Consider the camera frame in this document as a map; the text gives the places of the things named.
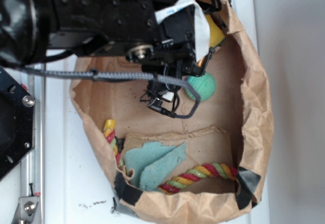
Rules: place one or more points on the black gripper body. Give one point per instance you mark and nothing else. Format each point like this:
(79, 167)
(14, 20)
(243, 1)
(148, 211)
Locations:
(184, 45)

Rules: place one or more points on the yellow green sponge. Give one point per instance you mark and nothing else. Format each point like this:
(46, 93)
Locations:
(216, 35)

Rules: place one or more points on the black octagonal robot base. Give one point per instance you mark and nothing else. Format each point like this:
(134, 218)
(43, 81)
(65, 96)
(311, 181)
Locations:
(17, 113)

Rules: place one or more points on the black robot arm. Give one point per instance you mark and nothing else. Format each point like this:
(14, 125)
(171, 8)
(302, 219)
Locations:
(153, 33)

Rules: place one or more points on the green foam ball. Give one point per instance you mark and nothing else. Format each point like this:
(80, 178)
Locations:
(204, 85)

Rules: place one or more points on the brown paper bag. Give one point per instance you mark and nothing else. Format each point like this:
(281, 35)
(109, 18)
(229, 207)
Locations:
(235, 127)

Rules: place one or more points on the teal cloth rag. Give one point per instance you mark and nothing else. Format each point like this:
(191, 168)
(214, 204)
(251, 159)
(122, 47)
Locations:
(152, 163)

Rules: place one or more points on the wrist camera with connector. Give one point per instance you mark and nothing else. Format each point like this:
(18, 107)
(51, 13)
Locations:
(157, 93)

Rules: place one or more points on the multicolour twisted rope toy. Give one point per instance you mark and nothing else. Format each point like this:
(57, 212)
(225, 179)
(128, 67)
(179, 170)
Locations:
(198, 177)

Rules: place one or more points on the aluminium frame rail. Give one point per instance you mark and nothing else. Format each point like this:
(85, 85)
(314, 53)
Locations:
(32, 166)

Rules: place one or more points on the metal corner bracket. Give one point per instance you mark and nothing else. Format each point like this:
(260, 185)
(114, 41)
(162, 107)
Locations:
(28, 211)

